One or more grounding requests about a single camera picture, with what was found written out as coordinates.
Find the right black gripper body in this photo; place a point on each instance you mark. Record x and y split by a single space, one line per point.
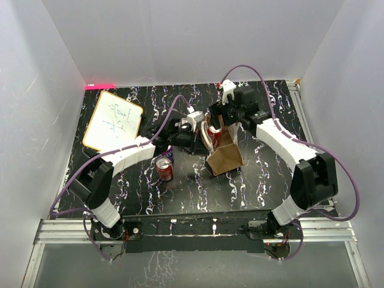
231 114

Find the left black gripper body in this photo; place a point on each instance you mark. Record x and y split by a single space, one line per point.
185 140

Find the red cola can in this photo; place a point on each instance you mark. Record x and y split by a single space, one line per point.
215 135
164 169

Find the brown canvas tote bag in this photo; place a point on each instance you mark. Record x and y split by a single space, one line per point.
226 156

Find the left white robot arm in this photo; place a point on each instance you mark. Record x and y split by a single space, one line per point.
92 183

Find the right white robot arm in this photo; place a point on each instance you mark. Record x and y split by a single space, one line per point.
314 174

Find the purple Fanta can front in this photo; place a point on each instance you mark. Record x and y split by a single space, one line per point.
168 153

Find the red cola can front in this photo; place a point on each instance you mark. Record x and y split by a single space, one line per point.
164 169

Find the yellow framed whiteboard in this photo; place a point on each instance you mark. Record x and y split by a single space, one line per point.
114 123

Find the pink tape strip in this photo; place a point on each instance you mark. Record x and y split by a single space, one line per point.
99 86

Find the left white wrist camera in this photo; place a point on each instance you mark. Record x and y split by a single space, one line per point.
194 117

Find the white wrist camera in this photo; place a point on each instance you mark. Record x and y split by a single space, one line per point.
194 117
227 87

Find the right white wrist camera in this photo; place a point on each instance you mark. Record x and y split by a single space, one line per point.
227 87

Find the black base frame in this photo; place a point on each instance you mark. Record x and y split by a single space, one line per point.
251 231

